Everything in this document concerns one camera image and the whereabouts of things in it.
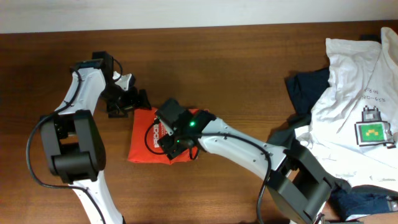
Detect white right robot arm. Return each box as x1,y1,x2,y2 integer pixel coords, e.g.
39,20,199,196
155,109,335,223

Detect red printed t-shirt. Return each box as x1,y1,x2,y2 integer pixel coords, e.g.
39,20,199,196
127,108,199,165

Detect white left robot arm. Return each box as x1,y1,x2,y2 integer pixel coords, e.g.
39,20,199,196
39,58,151,223

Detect dark navy garment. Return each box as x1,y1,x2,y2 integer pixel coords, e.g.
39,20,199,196
267,67,330,149

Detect dark blue folded garment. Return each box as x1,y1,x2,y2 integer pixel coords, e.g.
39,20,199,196
329,185,397,221

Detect white printed t-shirt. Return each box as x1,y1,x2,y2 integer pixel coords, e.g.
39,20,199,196
295,27,397,192

